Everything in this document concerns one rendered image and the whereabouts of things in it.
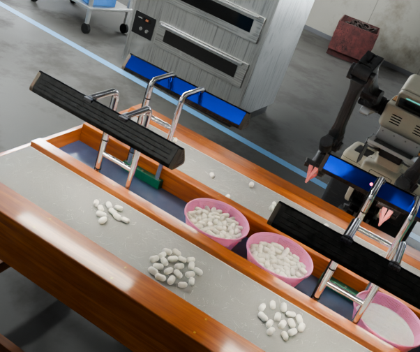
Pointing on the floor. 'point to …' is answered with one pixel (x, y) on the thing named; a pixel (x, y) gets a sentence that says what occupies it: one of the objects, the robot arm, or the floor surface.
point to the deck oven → (221, 45)
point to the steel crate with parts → (352, 39)
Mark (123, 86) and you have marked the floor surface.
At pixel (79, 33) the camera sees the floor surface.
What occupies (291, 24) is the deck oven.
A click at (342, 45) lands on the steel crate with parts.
